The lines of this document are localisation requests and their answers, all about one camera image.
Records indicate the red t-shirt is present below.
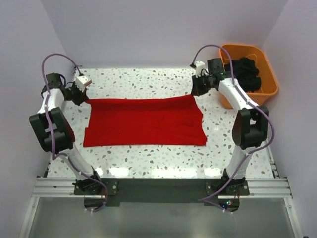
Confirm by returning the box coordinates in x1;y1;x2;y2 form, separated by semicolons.
83;95;207;147

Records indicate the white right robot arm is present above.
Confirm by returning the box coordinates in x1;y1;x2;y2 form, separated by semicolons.
190;58;269;196

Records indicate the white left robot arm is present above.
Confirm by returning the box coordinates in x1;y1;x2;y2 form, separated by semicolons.
29;73;104;195

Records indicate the black clothes pile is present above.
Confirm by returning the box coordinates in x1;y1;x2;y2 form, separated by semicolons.
232;57;262;92

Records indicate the orange plastic basket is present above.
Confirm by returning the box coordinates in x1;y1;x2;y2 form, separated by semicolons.
219;44;279;105

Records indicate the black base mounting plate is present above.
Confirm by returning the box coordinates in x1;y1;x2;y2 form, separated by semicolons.
73;178;250;213

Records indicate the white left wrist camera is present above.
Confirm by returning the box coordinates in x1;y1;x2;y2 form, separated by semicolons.
74;75;92;92

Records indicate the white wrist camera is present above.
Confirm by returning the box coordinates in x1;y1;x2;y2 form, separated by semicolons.
194;60;206;77
74;75;92;92

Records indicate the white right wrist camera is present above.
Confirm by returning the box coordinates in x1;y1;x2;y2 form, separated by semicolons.
194;60;206;77

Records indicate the aluminium frame rail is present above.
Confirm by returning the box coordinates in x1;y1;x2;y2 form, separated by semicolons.
31;178;293;198

